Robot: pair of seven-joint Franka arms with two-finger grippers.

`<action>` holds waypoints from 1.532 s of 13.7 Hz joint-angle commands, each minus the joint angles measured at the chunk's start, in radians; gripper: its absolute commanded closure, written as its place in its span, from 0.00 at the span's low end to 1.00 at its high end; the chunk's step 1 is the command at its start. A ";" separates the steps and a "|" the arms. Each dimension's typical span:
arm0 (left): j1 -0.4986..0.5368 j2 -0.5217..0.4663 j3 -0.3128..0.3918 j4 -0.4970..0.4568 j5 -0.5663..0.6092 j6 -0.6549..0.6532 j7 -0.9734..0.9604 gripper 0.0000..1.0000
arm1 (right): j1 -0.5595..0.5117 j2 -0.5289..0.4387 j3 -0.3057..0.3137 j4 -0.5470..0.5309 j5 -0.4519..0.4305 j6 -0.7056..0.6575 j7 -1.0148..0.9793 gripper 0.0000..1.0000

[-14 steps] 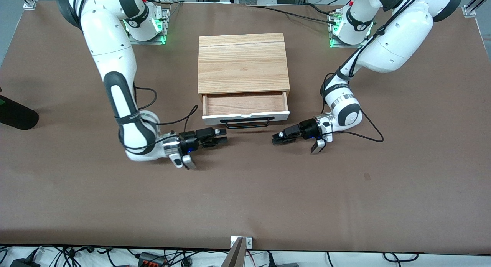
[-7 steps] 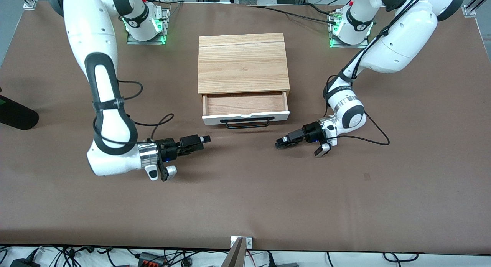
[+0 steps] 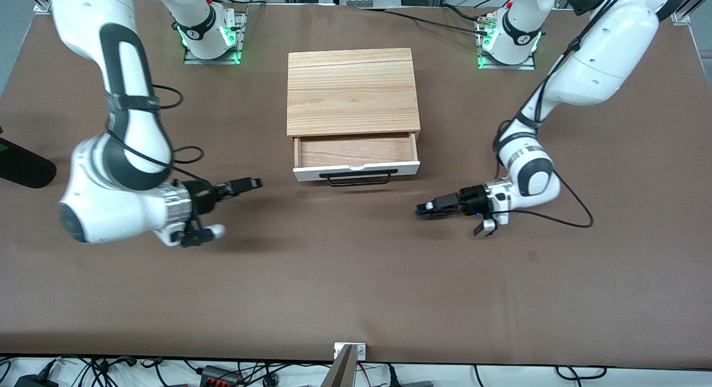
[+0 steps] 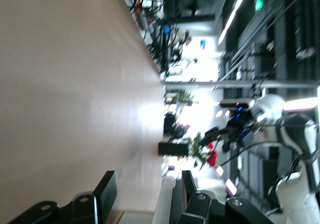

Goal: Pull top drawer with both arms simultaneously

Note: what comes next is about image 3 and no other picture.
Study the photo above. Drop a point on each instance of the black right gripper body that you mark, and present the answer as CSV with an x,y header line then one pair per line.
x,y
203,196

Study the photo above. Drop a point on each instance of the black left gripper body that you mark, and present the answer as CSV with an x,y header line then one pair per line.
x,y
472,198

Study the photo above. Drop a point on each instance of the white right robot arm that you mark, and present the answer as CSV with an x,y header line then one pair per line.
x,y
111,203

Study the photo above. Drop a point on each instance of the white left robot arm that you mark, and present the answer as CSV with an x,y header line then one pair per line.
x,y
601,59

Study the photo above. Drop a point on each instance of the light wooden drawer cabinet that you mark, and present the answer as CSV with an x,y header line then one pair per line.
x,y
353,92

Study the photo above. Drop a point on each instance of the grey flat box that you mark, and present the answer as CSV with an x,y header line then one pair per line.
x,y
416,383

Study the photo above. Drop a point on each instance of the black orange connector block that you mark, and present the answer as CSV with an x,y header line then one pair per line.
x,y
219,377

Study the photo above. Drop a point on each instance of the black power adapter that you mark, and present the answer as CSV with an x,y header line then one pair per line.
x,y
33,381

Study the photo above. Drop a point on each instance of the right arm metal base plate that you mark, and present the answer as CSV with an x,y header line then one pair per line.
x,y
211,61

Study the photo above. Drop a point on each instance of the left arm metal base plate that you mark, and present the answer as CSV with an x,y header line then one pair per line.
x,y
509,67

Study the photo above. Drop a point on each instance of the small metal table bracket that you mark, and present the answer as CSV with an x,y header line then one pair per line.
x,y
361,351

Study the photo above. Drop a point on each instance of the grey metal camera pole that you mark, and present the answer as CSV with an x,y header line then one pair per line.
x,y
342,370

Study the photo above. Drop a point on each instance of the metal corner bracket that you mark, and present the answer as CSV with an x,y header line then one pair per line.
x,y
680,16
43,6

